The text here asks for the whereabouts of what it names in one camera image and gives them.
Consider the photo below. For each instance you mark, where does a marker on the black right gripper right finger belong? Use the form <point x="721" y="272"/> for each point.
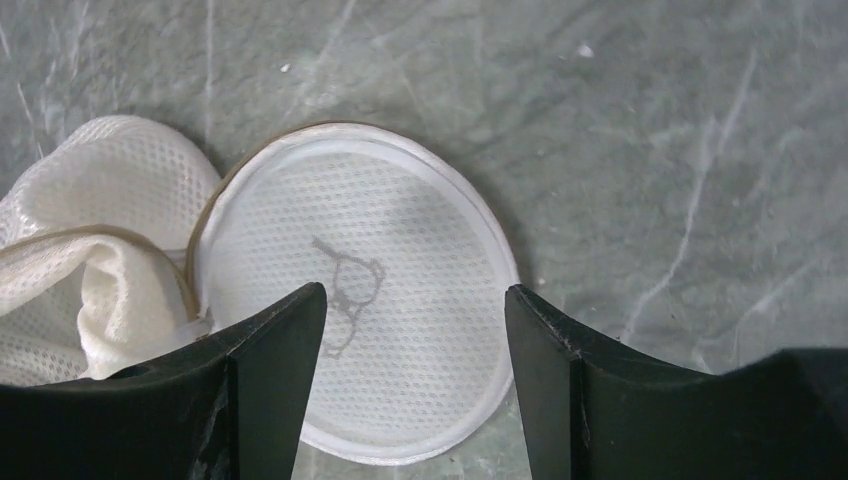
<point x="594" y="408"/>

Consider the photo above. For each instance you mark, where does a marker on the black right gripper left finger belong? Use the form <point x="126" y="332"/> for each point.
<point x="229" y="406"/>

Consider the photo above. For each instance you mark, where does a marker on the round white mesh pouch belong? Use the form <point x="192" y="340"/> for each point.
<point x="124" y="244"/>

